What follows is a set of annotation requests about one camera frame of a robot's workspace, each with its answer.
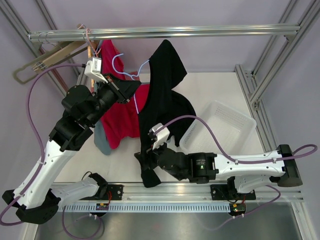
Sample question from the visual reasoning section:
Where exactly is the red t shirt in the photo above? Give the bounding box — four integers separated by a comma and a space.
100, 40, 150, 151

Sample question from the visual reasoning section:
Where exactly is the olive green hanger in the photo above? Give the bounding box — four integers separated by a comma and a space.
12, 51, 49, 85

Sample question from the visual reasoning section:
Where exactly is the tan wooden clip hanger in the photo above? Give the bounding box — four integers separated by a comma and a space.
32, 41, 87, 74

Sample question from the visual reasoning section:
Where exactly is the black t shirt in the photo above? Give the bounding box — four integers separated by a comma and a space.
134, 39, 196, 188

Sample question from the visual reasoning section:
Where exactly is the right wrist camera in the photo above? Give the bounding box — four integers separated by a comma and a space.
148, 123, 170, 150

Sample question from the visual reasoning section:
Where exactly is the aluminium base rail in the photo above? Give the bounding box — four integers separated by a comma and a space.
49, 181, 305, 202

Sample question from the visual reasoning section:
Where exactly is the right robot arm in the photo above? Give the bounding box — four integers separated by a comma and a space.
134, 144, 303, 200

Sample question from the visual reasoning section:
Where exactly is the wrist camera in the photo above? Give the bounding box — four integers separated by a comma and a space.
148, 123, 170, 150
84, 57, 106, 82

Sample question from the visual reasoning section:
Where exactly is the grey t shirt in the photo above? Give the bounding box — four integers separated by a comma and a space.
93, 120, 112, 156

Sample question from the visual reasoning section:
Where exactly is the pink hanger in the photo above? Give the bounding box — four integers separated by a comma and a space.
84, 28, 101, 57

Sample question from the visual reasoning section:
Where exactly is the white slotted cable duct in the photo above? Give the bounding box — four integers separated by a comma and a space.
65, 202, 231, 213

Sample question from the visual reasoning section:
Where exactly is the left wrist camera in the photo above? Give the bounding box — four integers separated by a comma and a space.
84, 57, 106, 82

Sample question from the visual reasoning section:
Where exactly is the light blue wire hanger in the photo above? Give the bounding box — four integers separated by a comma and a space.
111, 53, 150, 114

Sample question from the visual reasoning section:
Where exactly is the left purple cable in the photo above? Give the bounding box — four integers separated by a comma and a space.
0, 62, 86, 226

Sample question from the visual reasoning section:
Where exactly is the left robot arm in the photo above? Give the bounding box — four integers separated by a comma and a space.
2, 74, 141, 225

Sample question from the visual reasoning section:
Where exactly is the white plastic basket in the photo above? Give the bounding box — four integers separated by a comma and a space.
179, 101, 257, 155

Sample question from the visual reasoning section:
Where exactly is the aluminium hanging rail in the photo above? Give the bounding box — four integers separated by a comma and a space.
28, 23, 301, 43

